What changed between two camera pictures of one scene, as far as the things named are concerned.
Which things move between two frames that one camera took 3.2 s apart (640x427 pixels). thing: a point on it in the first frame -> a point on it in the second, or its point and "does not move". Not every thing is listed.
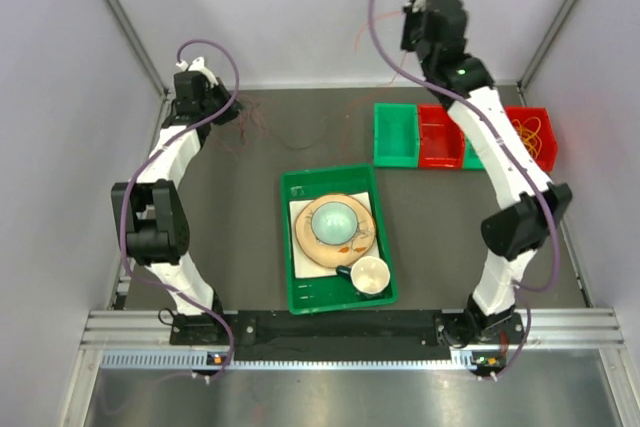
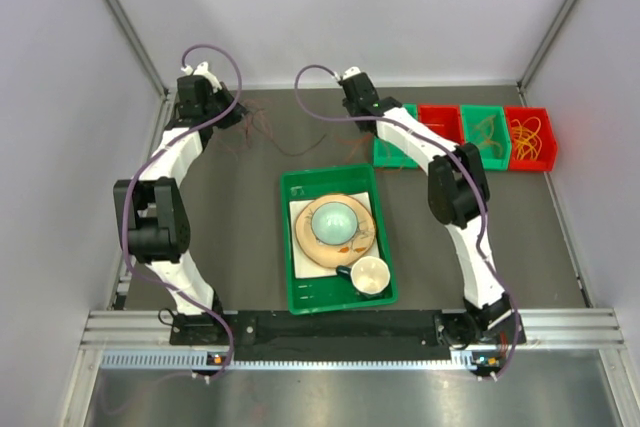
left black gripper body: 216,98 does not move
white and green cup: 369,275 does not move
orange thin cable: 390,82 -> 361,141
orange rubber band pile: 528,129 does not move
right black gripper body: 410,26 -> 350,109
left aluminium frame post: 124,18 does not move
